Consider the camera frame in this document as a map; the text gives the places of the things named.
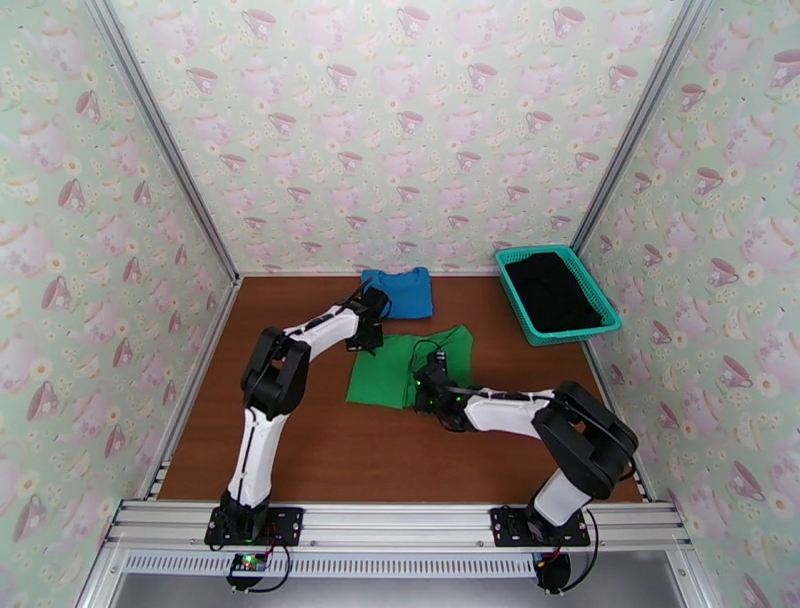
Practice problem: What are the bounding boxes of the black round power adapter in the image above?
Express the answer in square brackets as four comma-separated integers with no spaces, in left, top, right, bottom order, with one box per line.
[534,552,574,593]

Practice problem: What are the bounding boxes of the black garment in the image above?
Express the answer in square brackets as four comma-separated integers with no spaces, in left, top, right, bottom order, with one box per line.
[504,251,605,334]

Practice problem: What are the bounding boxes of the aluminium mounting rail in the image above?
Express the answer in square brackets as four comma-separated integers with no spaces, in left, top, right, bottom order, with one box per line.
[102,498,696,553]

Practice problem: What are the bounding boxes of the perforated white cable tray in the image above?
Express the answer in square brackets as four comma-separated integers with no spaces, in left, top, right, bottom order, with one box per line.
[121,551,540,580]

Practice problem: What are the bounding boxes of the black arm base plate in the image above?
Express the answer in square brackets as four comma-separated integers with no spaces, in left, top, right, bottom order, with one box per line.
[489,505,593,549]
[204,505,305,549]

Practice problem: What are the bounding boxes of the aluminium frame post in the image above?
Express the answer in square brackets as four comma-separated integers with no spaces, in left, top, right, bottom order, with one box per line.
[84,0,243,284]
[570,0,715,253]

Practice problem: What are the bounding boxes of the small circuit board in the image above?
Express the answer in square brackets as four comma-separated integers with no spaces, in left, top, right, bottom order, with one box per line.
[227,552,271,580]

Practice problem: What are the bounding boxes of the green shirt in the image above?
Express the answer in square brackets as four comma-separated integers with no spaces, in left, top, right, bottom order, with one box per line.
[345,324,475,411]

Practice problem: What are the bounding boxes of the blue shirt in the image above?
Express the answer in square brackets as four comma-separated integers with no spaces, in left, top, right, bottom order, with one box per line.
[361,266,435,322]

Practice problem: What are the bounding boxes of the black cable at circuit board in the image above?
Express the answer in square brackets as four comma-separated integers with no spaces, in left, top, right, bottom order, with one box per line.
[223,541,300,594]

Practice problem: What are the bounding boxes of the teal plastic basket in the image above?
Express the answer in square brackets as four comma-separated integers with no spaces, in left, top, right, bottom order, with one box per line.
[495,244,624,348]

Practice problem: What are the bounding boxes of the black cable at power adapter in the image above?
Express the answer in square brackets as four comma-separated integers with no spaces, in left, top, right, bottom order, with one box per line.
[559,509,603,593]

